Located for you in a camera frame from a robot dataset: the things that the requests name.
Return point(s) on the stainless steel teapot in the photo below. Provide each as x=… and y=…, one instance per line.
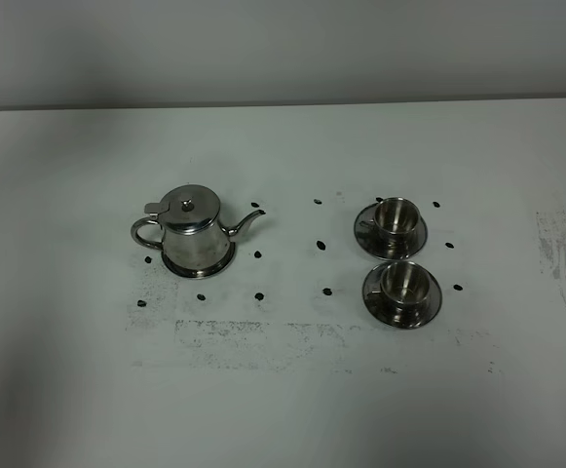
x=186, y=226

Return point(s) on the steel teapot saucer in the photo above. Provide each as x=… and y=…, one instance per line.
x=201, y=273

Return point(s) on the far stainless steel saucer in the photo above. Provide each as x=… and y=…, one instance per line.
x=389, y=251

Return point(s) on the stainless steel saucer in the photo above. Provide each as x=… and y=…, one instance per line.
x=389, y=251
x=405, y=318

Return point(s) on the far stainless steel teacup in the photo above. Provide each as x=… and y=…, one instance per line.
x=393, y=220

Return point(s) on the stainless steel teacup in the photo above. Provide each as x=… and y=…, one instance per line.
x=400, y=283
x=393, y=220

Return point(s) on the near stainless steel saucer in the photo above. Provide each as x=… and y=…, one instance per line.
x=405, y=318

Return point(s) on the near stainless steel teacup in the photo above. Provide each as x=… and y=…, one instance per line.
x=400, y=283

